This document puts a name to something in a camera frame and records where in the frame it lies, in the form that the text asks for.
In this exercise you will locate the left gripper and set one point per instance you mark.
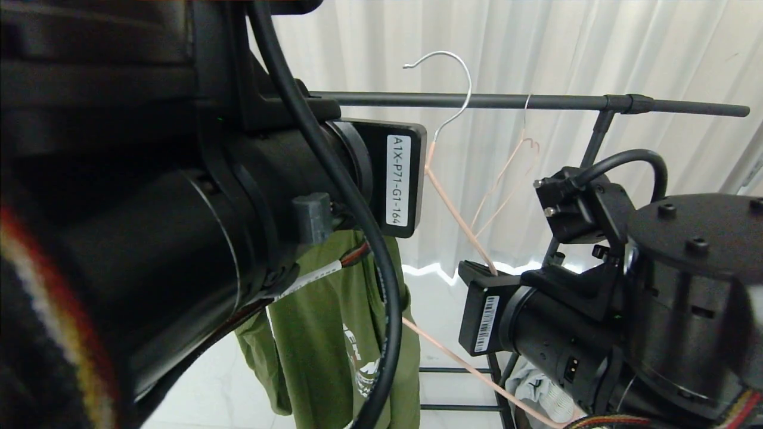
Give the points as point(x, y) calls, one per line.
point(179, 256)

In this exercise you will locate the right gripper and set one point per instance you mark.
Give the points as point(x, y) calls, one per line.
point(554, 351)

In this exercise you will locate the green printed shirt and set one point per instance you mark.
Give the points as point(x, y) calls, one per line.
point(316, 345)

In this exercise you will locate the pink clothes hanger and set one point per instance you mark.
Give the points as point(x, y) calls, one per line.
point(454, 208)
point(501, 179)

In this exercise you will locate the white laundry basket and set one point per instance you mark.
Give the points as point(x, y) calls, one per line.
point(566, 406)

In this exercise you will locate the black clothes rack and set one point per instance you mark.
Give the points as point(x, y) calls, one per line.
point(566, 102)

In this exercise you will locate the pale grey shorts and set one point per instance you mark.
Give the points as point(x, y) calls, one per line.
point(536, 387)

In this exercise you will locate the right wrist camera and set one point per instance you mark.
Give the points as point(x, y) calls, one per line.
point(578, 196)

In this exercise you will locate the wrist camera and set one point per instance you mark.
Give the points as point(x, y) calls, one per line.
point(89, 36)
point(578, 196)

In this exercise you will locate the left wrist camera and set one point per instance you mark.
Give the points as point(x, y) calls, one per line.
point(89, 36)

